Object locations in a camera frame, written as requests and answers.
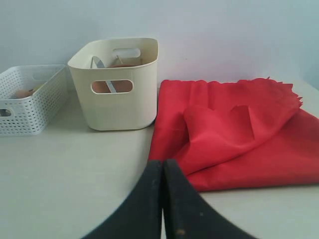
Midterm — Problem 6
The white perforated plastic basket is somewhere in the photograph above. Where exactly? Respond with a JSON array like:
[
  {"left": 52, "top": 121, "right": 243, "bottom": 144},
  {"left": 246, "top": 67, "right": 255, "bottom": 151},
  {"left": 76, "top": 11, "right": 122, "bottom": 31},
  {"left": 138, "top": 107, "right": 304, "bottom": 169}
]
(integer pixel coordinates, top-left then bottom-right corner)
[{"left": 0, "top": 65, "right": 68, "bottom": 137}]

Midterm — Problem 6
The cream plastic bin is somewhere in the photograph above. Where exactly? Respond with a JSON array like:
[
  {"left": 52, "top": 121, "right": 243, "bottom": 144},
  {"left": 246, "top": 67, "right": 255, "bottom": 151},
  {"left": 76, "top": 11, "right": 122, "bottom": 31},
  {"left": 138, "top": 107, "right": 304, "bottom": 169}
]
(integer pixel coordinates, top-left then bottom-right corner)
[{"left": 68, "top": 38, "right": 159, "bottom": 131}]

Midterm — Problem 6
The silver table knife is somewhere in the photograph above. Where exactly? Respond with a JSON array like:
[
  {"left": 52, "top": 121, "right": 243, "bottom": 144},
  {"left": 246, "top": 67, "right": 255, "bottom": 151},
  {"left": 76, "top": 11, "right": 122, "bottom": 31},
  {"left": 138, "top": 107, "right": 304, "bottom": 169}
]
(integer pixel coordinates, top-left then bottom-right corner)
[{"left": 91, "top": 56, "right": 117, "bottom": 94}]

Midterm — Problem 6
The brown wooden plate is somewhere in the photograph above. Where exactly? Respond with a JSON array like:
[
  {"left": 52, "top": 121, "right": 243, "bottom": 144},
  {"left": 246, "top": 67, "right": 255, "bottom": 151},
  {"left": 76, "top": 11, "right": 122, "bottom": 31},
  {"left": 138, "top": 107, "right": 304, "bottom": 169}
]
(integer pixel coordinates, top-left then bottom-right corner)
[{"left": 91, "top": 64, "right": 137, "bottom": 93}]

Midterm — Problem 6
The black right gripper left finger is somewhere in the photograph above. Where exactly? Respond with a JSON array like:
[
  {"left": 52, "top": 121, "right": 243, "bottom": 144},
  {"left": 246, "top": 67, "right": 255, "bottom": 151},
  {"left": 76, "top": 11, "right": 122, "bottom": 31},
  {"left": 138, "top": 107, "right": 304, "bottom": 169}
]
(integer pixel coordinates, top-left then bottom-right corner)
[{"left": 84, "top": 160, "right": 162, "bottom": 239}]

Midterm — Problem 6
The yellow lemon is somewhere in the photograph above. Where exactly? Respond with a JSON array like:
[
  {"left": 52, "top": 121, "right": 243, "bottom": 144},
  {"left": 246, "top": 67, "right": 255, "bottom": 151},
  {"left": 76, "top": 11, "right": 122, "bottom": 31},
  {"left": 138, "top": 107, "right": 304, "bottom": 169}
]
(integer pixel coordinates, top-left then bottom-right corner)
[{"left": 32, "top": 84, "right": 43, "bottom": 92}]

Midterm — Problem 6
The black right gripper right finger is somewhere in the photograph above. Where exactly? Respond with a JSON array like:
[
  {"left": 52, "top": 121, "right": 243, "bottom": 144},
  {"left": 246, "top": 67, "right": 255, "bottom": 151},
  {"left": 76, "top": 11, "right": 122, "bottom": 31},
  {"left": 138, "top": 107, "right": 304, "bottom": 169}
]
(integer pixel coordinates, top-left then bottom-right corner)
[{"left": 163, "top": 159, "right": 254, "bottom": 239}]

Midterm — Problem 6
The red scalloped cloth mat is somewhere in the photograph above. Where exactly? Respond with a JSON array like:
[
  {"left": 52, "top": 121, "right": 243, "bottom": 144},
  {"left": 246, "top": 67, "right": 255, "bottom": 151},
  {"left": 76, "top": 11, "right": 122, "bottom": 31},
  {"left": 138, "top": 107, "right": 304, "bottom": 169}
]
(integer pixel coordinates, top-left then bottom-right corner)
[{"left": 149, "top": 78, "right": 319, "bottom": 191}]

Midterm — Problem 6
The brown egg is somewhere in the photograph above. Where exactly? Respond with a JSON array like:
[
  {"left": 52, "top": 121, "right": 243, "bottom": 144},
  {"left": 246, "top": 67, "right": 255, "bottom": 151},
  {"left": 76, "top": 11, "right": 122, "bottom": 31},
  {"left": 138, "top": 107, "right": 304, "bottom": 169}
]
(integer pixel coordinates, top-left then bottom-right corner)
[{"left": 14, "top": 90, "right": 32, "bottom": 99}]

